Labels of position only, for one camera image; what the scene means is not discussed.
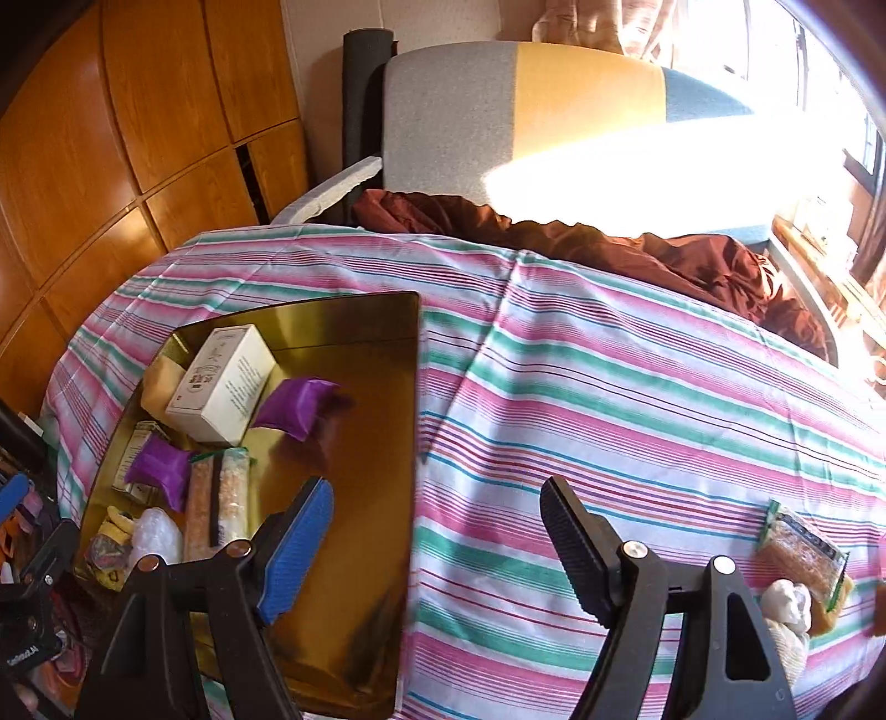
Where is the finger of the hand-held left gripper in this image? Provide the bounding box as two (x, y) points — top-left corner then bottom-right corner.
(0, 474), (30, 519)

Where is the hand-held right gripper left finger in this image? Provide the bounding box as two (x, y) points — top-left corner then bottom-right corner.
(73, 476), (334, 720)

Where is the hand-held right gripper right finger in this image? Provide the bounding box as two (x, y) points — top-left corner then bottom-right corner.
(540, 476), (797, 720)

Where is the purple foil packet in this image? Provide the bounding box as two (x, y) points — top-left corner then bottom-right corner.
(253, 377), (342, 443)
(125, 441), (196, 515)

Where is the clear plastic bag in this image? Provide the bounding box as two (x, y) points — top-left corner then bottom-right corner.
(131, 507), (186, 567)

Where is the gold metal tin box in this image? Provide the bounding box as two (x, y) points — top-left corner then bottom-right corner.
(73, 291), (423, 720)

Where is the cream printed cardboard box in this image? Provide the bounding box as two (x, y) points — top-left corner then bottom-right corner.
(164, 324), (279, 446)

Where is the yellow patterned cloth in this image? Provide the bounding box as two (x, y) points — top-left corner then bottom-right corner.
(83, 505), (137, 591)

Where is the small labelled box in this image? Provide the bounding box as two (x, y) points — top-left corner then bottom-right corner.
(123, 421), (176, 501)

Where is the striped bed sheet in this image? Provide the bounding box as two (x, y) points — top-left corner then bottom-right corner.
(38, 225), (886, 720)

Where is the yellow sponge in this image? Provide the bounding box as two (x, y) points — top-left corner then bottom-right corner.
(140, 352), (187, 418)

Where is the crumpled white plastic wrap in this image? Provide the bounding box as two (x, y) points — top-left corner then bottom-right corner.
(760, 579), (812, 636)

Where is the cracker packet green edge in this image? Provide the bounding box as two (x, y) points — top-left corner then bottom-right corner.
(754, 500), (850, 605)

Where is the brown blanket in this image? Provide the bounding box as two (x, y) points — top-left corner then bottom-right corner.
(352, 188), (832, 361)

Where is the wooden wardrobe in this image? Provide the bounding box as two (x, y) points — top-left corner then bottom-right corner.
(0, 0), (310, 418)

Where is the wooden side table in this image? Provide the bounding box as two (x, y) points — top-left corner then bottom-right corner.
(770, 213), (886, 328)

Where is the grey yellow blue headboard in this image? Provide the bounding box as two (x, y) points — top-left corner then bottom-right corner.
(379, 40), (776, 240)

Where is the beige patterned curtain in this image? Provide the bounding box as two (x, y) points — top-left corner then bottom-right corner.
(532, 0), (750, 71)

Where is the window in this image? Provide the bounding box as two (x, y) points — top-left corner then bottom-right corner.
(746, 0), (886, 196)

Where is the white bed side rail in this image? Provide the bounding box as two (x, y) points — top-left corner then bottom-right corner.
(269, 156), (383, 227)

